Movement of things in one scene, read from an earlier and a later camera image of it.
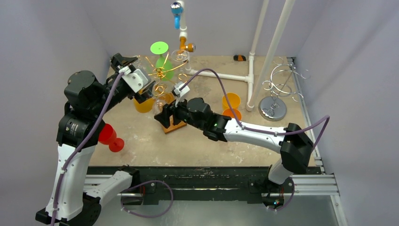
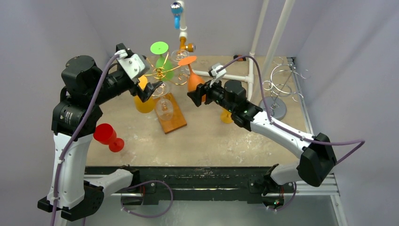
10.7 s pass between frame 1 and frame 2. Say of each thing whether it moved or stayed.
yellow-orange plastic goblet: stayed
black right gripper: moved
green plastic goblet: stayed
